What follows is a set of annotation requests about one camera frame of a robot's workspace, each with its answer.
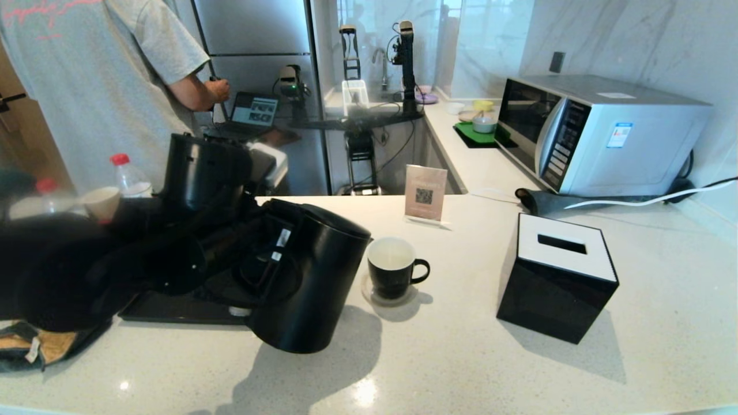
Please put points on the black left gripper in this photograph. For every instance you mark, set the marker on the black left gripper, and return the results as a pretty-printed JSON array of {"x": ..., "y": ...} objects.
[{"x": 236, "y": 248}]

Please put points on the brown and black cloth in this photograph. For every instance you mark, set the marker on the brown and black cloth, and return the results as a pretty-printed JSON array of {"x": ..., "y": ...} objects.
[{"x": 52, "y": 346}]

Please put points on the dark wall socket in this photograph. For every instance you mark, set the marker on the dark wall socket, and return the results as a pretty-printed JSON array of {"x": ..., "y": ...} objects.
[{"x": 556, "y": 63}]

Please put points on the black mug white inside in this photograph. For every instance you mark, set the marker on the black mug white inside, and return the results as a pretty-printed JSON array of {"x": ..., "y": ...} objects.
[{"x": 389, "y": 282}]

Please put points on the silver microwave oven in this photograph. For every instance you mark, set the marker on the silver microwave oven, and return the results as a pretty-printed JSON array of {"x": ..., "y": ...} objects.
[{"x": 622, "y": 155}]

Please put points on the brown paper cup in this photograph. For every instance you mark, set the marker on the brown paper cup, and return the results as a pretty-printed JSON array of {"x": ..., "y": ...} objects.
[{"x": 102, "y": 202}]

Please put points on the grey white bowl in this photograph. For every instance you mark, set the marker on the grey white bowl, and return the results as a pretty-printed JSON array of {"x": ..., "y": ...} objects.
[{"x": 483, "y": 124}]

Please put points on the brown wooden desk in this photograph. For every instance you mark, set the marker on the brown wooden desk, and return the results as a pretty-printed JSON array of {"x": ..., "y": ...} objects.
[{"x": 282, "y": 137}]

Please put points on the blurred red-capped water bottle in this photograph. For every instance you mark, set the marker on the blurred red-capped water bottle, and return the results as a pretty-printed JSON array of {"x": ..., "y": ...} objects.
[{"x": 47, "y": 185}]

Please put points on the camera device green light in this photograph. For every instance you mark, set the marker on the camera device green light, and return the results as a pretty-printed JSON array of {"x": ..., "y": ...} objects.
[{"x": 290, "y": 78}]

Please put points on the black pedestal table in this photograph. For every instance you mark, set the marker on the black pedestal table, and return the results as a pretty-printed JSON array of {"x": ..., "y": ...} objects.
[{"x": 360, "y": 147}]

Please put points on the chrome sink faucet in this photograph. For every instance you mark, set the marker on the chrome sink faucet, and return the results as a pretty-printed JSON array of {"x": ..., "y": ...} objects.
[{"x": 383, "y": 63}]

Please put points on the black serving tray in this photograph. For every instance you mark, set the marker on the black serving tray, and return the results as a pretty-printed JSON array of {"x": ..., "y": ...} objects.
[{"x": 173, "y": 311}]

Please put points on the black tissue box white lid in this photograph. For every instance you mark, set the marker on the black tissue box white lid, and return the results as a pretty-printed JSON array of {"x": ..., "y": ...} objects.
[{"x": 548, "y": 300}]

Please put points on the yellow bowl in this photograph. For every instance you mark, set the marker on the yellow bowl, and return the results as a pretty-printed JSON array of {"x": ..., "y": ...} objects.
[{"x": 483, "y": 105}]

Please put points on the green placemat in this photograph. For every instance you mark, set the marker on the green placemat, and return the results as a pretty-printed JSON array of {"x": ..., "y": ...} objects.
[{"x": 470, "y": 134}]

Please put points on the beige round coaster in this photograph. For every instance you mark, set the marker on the beige round coaster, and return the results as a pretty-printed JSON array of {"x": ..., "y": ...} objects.
[{"x": 366, "y": 292}]

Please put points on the person in grey t-shirt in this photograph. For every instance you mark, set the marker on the person in grey t-shirt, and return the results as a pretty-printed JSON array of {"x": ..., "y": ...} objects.
[{"x": 86, "y": 86}]

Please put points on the person's right hand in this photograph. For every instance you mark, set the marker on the person's right hand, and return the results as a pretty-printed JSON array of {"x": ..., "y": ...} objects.
[{"x": 218, "y": 92}]

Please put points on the open laptop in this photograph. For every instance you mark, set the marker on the open laptop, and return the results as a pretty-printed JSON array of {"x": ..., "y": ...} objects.
[{"x": 253, "y": 109}]

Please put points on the brown wooden door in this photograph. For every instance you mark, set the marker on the brown wooden door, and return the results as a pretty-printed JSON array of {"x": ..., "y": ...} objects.
[{"x": 17, "y": 144}]

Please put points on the black background robot arm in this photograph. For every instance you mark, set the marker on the black background robot arm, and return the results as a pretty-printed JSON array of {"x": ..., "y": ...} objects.
[{"x": 407, "y": 63}]

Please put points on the person's right forearm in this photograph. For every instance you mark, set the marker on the person's right forearm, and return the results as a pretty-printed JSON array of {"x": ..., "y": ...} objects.
[{"x": 190, "y": 93}]

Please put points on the black electric kettle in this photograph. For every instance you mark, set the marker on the black electric kettle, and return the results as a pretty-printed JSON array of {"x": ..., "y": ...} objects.
[{"x": 323, "y": 288}]

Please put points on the silver refrigerator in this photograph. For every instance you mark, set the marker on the silver refrigerator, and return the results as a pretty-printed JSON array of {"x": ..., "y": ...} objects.
[{"x": 259, "y": 29}]

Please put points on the purple plate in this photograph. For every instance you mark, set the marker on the purple plate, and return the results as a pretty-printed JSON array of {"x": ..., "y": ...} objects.
[{"x": 428, "y": 98}]

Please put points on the QR code sign stand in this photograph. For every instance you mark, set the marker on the QR code sign stand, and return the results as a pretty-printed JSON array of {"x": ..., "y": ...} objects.
[{"x": 425, "y": 193}]

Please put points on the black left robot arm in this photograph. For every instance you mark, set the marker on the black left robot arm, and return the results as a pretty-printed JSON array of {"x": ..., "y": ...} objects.
[{"x": 69, "y": 271}]

